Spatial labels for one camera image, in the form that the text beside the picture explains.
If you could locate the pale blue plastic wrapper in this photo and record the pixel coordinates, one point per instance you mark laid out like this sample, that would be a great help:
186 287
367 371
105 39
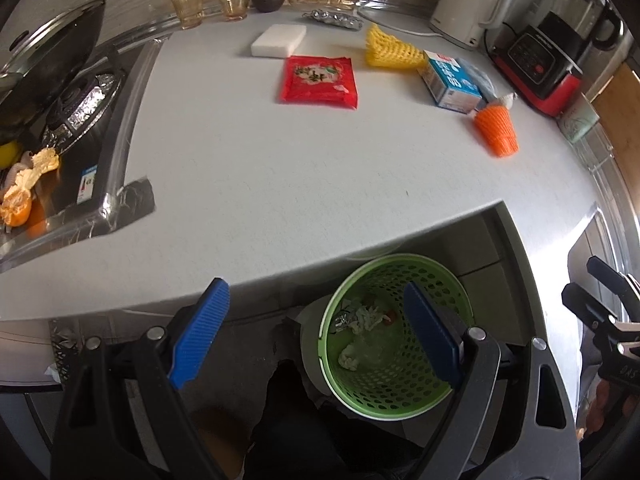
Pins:
482 77

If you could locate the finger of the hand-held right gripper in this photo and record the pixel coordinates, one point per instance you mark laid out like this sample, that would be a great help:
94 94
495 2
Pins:
590 310
615 282

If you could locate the glass wok lid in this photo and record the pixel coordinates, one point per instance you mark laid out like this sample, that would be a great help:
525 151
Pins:
45 45

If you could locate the person's right hand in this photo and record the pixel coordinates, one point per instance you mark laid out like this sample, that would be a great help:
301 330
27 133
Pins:
610 410

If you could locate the stove sticker label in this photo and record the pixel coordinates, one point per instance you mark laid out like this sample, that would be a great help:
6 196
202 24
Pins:
87 186

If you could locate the white foam block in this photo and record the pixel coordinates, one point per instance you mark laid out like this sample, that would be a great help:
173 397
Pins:
277 41

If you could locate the green plastic waste basket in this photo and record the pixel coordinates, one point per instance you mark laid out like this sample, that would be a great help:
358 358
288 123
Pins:
380 400

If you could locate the orange foam net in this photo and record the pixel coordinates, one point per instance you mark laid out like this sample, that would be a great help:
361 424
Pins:
496 130

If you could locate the wooden cutting board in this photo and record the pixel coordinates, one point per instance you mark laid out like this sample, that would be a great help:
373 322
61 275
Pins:
617 115

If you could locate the pale printed cup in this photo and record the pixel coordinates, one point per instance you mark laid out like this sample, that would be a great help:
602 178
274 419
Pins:
577 120

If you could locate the white electric kettle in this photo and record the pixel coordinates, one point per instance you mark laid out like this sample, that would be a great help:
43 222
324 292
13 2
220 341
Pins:
467 5

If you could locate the silver foil blister pack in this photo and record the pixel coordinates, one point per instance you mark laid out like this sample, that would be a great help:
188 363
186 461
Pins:
332 19

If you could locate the black gas stove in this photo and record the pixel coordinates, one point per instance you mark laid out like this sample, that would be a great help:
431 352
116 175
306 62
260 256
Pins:
65 200

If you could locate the yellow tangerine peel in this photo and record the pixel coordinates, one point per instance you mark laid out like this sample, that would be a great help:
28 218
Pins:
42 162

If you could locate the half peeled tangerine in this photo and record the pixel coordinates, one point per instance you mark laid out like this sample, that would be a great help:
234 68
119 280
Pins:
15 210

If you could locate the red snack packet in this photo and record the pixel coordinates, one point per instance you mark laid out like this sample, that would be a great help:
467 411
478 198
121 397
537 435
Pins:
317 82

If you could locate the yellow foam net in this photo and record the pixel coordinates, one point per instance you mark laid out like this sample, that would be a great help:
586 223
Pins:
390 50

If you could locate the white torn wrapper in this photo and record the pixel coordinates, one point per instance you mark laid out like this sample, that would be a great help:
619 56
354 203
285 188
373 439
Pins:
505 100

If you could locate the blue and white milk carton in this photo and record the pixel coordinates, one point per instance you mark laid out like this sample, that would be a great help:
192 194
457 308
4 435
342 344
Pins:
450 82

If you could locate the black wok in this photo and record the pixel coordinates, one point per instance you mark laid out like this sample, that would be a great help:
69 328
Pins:
75 55

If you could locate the black and red blender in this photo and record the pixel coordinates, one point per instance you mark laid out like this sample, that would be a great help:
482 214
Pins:
545 55

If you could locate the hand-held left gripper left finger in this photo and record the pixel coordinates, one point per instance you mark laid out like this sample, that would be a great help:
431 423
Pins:
200 332

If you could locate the foil-lined stove burner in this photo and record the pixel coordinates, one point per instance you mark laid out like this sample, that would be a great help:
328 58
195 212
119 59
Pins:
85 110

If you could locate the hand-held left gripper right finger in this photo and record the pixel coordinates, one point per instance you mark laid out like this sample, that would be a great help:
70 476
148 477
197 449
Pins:
432 335

